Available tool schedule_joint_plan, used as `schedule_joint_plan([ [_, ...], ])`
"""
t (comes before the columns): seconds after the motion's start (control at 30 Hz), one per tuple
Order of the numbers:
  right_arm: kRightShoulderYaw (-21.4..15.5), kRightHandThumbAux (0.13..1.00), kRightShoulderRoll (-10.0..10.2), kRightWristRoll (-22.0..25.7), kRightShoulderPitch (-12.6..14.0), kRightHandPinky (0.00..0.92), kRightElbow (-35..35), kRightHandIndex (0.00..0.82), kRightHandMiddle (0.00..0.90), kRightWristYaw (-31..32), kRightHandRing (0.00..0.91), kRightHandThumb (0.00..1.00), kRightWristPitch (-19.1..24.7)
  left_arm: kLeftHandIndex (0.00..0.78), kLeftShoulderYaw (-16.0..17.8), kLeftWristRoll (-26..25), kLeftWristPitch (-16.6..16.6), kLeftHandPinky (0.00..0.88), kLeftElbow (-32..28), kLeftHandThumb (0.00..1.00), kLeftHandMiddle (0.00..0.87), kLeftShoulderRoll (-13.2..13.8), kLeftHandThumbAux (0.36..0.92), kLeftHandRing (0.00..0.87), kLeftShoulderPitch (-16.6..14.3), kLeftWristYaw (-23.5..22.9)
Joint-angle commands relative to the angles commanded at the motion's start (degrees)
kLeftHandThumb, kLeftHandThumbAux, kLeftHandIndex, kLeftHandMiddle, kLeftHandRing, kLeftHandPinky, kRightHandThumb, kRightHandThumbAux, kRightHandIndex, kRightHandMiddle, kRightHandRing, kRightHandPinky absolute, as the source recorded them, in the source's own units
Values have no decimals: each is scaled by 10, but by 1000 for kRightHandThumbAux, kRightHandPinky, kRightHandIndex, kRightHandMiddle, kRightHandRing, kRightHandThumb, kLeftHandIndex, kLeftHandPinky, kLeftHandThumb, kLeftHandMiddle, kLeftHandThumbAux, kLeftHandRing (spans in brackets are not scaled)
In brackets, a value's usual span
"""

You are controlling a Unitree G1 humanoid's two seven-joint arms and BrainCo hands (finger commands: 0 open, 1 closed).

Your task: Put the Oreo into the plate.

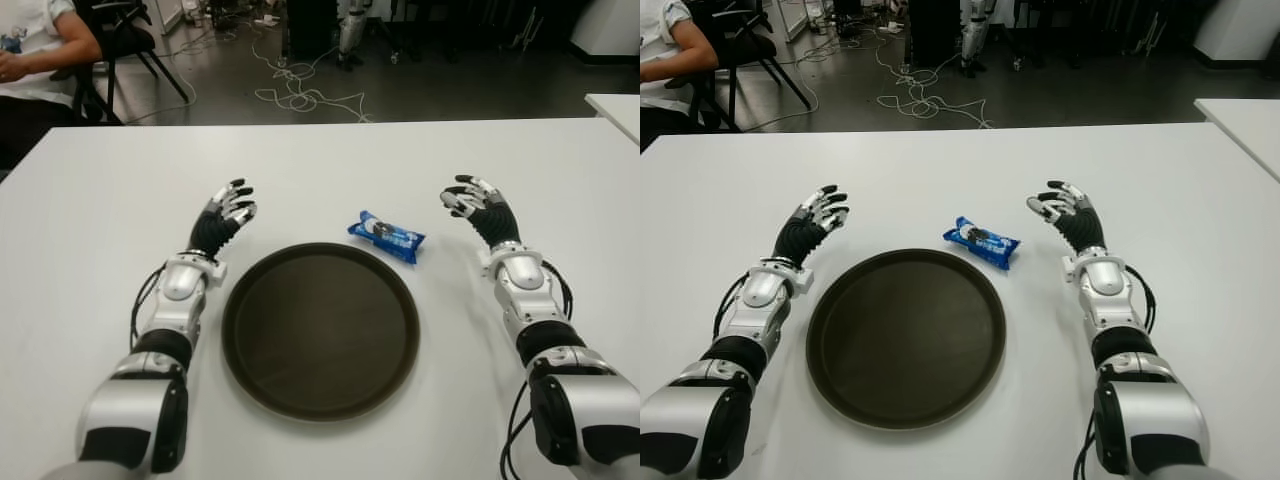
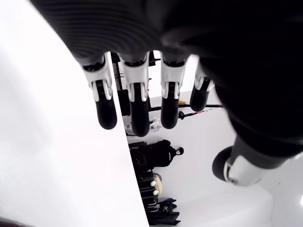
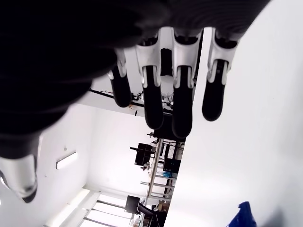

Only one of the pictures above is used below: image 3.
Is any black monitor on stand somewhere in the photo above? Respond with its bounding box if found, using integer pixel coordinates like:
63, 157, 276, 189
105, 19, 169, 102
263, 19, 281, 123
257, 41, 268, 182
129, 142, 154, 166

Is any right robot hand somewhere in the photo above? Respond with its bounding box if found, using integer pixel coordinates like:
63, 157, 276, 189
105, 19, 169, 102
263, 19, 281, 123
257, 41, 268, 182
0, 0, 272, 204

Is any rectangular ceiling lamp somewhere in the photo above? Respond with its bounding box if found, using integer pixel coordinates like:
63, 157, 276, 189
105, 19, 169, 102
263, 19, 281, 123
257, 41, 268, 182
55, 151, 78, 170

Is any metal shelf rack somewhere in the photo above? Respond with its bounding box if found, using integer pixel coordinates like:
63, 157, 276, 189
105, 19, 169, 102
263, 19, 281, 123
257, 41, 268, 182
140, 138, 186, 204

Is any blue Oreo packet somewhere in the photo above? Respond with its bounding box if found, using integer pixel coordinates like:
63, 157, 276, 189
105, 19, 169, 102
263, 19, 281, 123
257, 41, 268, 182
227, 201, 258, 227

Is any black computer monitor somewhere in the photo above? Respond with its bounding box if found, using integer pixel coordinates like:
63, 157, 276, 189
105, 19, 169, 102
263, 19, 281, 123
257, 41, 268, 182
125, 195, 141, 214

